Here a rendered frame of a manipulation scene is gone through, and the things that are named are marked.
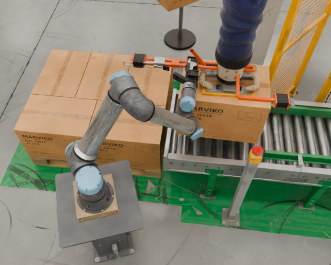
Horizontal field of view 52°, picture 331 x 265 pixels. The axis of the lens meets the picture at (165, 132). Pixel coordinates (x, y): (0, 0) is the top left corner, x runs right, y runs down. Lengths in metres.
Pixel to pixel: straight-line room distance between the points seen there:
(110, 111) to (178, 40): 2.73
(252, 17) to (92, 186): 1.24
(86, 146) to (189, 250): 1.35
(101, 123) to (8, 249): 1.65
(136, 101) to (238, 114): 0.92
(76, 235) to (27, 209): 1.11
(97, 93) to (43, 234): 1.26
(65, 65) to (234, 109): 1.75
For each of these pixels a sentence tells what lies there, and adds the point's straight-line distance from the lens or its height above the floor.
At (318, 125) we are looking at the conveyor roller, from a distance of 3.01.
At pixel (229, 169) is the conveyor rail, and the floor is 0.53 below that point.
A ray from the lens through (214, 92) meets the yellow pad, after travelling 2.23.
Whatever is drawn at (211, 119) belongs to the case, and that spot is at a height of 0.91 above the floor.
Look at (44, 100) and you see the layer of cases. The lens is 3.10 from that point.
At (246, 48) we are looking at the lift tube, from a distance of 2.05.
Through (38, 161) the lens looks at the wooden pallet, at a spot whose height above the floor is 0.07.
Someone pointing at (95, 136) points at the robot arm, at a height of 1.25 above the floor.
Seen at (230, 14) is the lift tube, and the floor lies 1.65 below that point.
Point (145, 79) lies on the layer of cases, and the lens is 3.10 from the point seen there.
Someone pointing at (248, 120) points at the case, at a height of 0.94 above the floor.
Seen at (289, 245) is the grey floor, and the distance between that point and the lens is 3.03.
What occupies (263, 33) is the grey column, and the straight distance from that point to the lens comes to 3.28.
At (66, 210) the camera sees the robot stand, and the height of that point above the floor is 0.75.
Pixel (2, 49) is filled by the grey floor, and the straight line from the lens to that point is 4.68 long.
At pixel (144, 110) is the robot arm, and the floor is 1.52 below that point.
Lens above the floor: 2.72
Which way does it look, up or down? 54 degrees down
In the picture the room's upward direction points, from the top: straight up
